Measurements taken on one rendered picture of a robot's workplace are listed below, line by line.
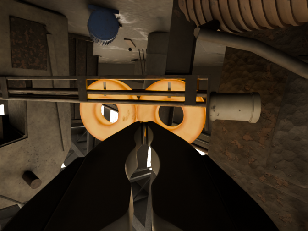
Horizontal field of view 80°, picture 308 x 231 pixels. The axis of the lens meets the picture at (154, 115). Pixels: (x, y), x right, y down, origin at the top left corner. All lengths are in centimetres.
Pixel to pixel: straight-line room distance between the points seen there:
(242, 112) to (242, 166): 25
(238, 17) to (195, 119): 19
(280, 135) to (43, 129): 254
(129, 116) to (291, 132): 33
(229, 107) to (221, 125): 24
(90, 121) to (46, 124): 222
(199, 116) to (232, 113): 6
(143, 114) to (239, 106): 20
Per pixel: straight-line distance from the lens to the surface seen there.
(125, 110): 43
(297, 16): 34
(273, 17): 33
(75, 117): 422
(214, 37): 33
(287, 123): 43
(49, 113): 268
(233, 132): 60
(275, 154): 45
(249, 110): 39
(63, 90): 50
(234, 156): 61
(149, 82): 288
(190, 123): 40
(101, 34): 202
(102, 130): 47
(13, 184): 284
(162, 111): 451
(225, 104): 38
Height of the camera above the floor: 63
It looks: 12 degrees up
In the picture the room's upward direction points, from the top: 174 degrees counter-clockwise
